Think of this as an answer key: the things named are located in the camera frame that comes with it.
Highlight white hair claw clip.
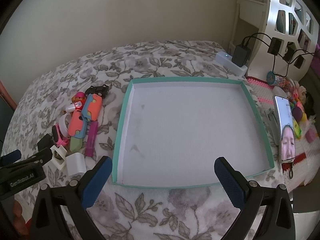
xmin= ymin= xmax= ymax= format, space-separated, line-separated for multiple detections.
xmin=50 ymin=145 xmax=67 ymax=171

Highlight white usb charger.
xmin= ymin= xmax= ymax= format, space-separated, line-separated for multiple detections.
xmin=66 ymin=152 xmax=87 ymax=177

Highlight white tape ring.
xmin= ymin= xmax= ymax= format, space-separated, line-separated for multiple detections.
xmin=58 ymin=113 xmax=74 ymax=136

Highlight magenta lighter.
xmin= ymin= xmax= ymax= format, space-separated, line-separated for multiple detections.
xmin=85 ymin=121 xmax=99 ymax=157

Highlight coral blue toy knife green blade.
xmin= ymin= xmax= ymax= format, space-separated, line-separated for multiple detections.
xmin=68 ymin=109 xmax=87 ymax=153

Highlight red glue bottle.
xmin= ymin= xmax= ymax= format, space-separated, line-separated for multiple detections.
xmin=63 ymin=100 xmax=86 ymax=113

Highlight pink hat puppy figure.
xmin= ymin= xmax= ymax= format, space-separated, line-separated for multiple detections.
xmin=72 ymin=92 xmax=86 ymax=103

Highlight black toy car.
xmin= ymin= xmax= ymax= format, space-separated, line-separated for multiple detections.
xmin=85 ymin=84 xmax=109 ymax=99

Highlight black power adapter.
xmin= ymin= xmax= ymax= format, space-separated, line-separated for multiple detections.
xmin=37 ymin=133 xmax=54 ymax=152

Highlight person left hand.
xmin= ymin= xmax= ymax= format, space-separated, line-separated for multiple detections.
xmin=12 ymin=200 xmax=32 ymax=239

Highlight floral grey white blanket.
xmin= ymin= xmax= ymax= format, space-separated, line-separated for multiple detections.
xmin=1 ymin=39 xmax=296 ymax=240

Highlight smartphone on stand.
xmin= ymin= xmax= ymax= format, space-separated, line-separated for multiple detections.
xmin=273 ymin=95 xmax=296 ymax=163

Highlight grey metal phone stand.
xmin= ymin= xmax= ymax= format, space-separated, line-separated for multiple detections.
xmin=266 ymin=108 xmax=281 ymax=146

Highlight teal shallow cardboard tray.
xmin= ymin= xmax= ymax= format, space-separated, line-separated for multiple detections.
xmin=112 ymin=77 xmax=274 ymax=189

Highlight colourful small toys pile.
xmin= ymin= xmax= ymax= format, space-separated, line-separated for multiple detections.
xmin=283 ymin=78 xmax=318 ymax=144

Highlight teal lid bead jar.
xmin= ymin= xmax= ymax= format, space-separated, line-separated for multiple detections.
xmin=266 ymin=71 xmax=286 ymax=88

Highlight white power strip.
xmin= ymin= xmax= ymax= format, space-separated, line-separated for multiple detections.
xmin=215 ymin=51 xmax=247 ymax=77

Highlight black plugged charger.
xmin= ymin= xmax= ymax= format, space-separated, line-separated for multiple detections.
xmin=232 ymin=44 xmax=251 ymax=67

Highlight white cutout shelf unit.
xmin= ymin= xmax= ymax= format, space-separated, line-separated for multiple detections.
xmin=247 ymin=0 xmax=319 ymax=81

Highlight black charger cables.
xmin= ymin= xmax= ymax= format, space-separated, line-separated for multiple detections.
xmin=241 ymin=32 xmax=317 ymax=78

